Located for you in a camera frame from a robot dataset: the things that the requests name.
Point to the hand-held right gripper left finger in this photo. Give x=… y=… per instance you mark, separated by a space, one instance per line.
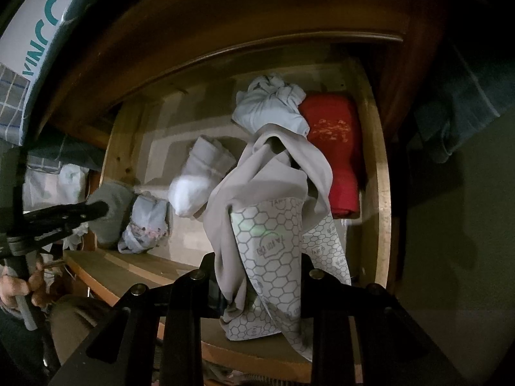
x=189 y=309

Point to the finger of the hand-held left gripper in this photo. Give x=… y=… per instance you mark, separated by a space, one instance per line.
x=80 y=211

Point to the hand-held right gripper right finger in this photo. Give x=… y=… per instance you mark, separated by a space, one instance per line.
x=334 y=313

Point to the wooden drawer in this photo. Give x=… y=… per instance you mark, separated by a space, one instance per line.
x=374 y=193

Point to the pale blue floral underwear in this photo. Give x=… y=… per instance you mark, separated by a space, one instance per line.
x=145 y=221

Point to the pale drawer liner sheet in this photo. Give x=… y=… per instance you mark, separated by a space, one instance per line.
x=181 y=128

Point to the red underwear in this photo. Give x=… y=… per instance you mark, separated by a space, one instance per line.
x=338 y=157

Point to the light grey knotted underwear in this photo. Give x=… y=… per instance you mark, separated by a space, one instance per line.
x=265 y=108

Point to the person's left hand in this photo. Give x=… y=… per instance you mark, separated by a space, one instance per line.
x=12 y=289

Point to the white plastic bag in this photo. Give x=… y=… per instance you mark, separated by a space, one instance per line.
x=56 y=185

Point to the plaid bedding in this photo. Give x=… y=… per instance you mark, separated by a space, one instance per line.
x=12 y=104

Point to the white shoe box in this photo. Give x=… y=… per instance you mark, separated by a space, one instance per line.
x=28 y=28

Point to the wooden cabinet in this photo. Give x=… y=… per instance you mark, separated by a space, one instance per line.
x=241 y=20

